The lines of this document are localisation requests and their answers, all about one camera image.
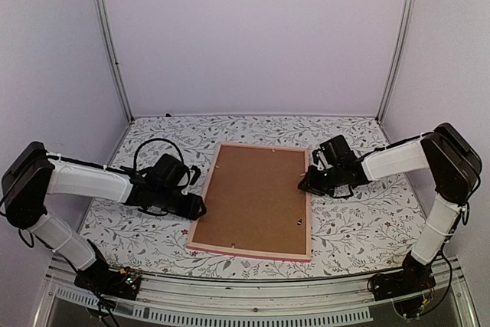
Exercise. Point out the left aluminium corner post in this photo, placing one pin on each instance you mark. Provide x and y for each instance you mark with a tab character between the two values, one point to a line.
113	60

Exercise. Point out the right aluminium corner post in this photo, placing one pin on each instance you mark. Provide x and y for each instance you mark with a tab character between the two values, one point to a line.
395	62

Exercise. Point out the front aluminium rail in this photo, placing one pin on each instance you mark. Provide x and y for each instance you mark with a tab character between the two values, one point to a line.
166	300

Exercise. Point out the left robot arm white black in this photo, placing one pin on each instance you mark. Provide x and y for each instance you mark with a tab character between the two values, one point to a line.
37	173

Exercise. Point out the aluminium corner post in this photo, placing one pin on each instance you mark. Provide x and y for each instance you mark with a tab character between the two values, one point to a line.
395	62
113	60

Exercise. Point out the brown cardboard backing board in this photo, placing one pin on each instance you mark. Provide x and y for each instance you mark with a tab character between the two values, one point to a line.
252	200

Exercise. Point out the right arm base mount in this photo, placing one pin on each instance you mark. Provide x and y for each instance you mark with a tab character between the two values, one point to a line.
402	285

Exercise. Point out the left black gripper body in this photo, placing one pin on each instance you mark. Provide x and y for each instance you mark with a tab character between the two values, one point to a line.
165	202

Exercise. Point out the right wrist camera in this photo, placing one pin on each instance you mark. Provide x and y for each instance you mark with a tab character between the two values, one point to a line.
319	159

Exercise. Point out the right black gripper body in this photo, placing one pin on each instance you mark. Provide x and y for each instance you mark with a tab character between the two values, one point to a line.
332	179

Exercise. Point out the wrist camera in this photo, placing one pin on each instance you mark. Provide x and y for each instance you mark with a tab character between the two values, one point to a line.
319	159
194	174

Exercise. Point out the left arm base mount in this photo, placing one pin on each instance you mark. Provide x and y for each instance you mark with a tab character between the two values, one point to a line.
101	280

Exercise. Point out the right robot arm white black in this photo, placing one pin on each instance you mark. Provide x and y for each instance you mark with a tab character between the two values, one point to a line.
453	163

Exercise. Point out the pink wooden picture frame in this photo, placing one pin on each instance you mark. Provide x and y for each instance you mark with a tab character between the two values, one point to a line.
199	242

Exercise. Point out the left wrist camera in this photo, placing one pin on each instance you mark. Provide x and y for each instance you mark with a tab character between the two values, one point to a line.
194	174

